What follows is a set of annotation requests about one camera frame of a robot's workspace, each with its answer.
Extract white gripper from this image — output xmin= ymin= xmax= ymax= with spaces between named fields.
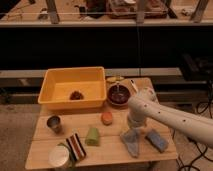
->
xmin=127 ymin=111 xmax=147 ymax=129

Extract striped eraser block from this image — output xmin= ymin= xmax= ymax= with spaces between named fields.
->
xmin=66 ymin=133 xmax=86 ymax=162

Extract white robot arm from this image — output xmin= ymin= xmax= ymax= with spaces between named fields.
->
xmin=127 ymin=87 xmax=213 ymax=149

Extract blue crumpled cloth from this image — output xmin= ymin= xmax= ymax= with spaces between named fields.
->
xmin=120 ymin=129 xmax=139 ymax=158

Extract dark brown bowl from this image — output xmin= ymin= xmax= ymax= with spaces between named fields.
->
xmin=107 ymin=84 xmax=131 ymax=106

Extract orange round sponge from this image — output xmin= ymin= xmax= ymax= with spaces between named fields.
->
xmin=101 ymin=112 xmax=113 ymax=125

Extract blue rectangular sponge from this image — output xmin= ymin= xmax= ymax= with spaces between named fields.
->
xmin=145 ymin=129 xmax=168 ymax=153

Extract white spoon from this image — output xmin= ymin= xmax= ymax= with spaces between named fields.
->
xmin=130 ymin=79 xmax=139 ymax=93

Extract wooden table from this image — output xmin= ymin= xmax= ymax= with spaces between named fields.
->
xmin=24 ymin=77 xmax=179 ymax=171

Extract yellow banana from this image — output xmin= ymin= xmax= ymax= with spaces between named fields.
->
xmin=106 ymin=76 xmax=124 ymax=83

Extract green cylindrical object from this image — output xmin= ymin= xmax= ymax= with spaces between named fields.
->
xmin=85 ymin=127 xmax=100 ymax=146

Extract brown object in bin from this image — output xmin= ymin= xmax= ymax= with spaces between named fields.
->
xmin=70 ymin=91 xmax=84 ymax=100

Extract small metal cup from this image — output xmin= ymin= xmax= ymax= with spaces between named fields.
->
xmin=47 ymin=115 xmax=62 ymax=134

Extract yellow plastic bin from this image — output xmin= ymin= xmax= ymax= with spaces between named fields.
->
xmin=38 ymin=66 xmax=107 ymax=110

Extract silver metal can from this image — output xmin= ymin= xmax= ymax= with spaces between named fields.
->
xmin=48 ymin=145 xmax=70 ymax=168

